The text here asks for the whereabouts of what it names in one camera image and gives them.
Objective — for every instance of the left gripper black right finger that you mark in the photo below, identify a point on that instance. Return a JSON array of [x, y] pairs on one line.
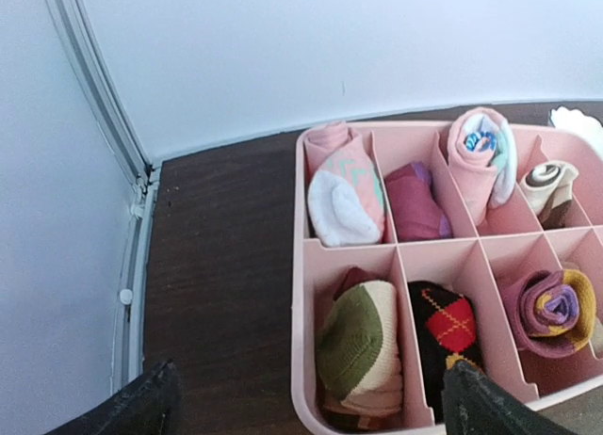
[[474, 404]]

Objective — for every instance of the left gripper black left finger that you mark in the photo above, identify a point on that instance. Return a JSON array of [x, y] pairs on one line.
[[150, 404]]

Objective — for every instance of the cream sock brown trim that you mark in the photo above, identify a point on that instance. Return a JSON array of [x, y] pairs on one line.
[[548, 188]]

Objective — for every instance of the black red argyle sock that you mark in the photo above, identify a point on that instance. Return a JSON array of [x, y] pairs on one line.
[[446, 331]]

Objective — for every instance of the red item in tray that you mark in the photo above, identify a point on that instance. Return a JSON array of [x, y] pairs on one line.
[[551, 313]]

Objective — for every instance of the green cream rolled sock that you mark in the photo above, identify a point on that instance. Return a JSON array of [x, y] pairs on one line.
[[357, 354]]

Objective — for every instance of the pink divided organizer tray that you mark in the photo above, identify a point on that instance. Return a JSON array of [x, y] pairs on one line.
[[477, 261]]

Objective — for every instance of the magenta purple rolled sock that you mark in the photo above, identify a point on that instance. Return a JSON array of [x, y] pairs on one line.
[[417, 216]]

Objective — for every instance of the pink packet in tray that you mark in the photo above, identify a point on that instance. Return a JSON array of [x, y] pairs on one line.
[[344, 197]]

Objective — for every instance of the white fluted bowl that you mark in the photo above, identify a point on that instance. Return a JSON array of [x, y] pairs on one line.
[[576, 122]]

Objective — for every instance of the left aluminium frame post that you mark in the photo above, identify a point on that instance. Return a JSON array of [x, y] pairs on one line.
[[84, 53]]

